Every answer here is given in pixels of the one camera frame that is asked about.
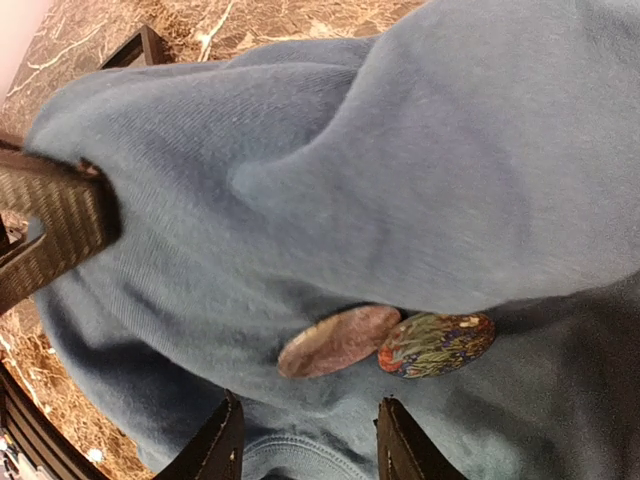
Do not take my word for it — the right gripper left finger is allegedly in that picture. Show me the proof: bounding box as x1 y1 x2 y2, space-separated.
154 390 245 480

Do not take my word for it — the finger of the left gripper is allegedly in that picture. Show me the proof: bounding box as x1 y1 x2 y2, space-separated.
1 142 122 313

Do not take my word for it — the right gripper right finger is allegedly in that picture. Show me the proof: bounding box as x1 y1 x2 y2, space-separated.
375 397 466 480

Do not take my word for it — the blue garment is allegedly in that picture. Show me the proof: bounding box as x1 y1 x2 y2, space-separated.
26 1 639 479

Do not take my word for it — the colourful floral round brooch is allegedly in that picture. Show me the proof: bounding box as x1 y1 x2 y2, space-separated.
377 313 496 379

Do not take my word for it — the black square box lower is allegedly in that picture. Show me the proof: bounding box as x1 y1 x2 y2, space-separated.
99 25 173 70

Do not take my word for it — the black front rail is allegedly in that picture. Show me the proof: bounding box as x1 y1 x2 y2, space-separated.
1 365 107 480

